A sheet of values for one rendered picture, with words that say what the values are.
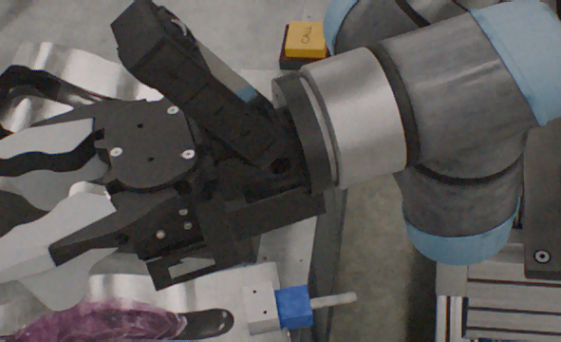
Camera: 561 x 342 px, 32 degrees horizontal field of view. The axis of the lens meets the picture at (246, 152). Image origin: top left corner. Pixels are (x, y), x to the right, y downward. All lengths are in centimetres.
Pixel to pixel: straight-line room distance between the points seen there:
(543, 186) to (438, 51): 51
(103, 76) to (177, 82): 92
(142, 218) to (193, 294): 70
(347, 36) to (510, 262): 42
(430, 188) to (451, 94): 9
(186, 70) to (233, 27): 109
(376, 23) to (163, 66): 26
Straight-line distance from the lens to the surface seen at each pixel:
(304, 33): 148
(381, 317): 214
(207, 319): 118
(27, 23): 168
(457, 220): 63
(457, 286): 110
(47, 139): 57
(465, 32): 56
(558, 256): 99
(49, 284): 54
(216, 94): 49
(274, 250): 128
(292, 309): 115
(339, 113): 53
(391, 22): 69
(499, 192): 62
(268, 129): 52
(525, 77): 56
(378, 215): 228
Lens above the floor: 187
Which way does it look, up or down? 50 degrees down
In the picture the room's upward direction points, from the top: 12 degrees counter-clockwise
